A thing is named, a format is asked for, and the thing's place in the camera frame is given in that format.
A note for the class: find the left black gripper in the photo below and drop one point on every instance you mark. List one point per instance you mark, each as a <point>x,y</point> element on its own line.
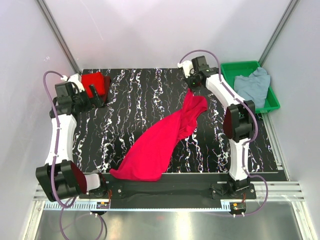
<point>90,103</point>

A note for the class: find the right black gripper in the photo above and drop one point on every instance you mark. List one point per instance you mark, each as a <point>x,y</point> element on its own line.
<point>188,79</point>

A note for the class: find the magenta t shirt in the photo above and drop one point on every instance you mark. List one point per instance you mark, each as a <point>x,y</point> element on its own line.
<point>150,155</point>

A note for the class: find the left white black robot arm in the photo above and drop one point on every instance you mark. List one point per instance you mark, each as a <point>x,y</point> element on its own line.
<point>60,178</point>

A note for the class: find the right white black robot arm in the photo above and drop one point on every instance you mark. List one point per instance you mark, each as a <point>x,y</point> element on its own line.
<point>239,121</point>

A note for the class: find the folded dark red t shirt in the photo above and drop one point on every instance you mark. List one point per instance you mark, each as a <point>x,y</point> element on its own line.
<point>106,88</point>

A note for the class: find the green plastic bin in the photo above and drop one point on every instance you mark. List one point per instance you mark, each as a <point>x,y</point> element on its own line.
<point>232,69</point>

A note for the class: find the grey blue t shirt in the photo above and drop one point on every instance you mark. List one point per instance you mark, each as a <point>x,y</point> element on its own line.
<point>253,87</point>

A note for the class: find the left orange connector box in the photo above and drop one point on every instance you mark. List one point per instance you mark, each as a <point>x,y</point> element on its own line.
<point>103,205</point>

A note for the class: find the orange connector box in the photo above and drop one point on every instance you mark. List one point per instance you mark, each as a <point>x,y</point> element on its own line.
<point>238,206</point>
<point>103,205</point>

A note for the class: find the right orange connector box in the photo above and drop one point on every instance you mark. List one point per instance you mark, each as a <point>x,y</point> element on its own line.
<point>238,206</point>

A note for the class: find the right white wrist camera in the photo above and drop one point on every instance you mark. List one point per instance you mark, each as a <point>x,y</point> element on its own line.
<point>187,67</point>

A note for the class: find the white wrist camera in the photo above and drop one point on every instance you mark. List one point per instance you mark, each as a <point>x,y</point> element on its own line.
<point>187,67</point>
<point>76,79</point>

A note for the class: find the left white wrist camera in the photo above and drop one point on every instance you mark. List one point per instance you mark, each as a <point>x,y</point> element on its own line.
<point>76,79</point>

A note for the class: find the left aluminium corner post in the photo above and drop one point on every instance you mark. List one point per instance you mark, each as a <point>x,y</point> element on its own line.
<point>57,34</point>

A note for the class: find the aluminium corner post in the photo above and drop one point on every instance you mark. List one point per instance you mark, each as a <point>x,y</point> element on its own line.
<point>278,30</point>
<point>57,34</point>

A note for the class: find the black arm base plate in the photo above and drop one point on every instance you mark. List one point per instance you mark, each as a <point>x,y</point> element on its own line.
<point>172,184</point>

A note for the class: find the white slotted cable duct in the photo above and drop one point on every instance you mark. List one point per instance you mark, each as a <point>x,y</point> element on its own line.
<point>119,206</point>

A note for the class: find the right aluminium corner post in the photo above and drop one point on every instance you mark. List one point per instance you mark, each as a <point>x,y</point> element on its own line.
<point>278,30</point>

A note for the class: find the aluminium front rail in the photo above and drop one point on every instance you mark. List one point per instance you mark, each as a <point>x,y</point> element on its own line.
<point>274,191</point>

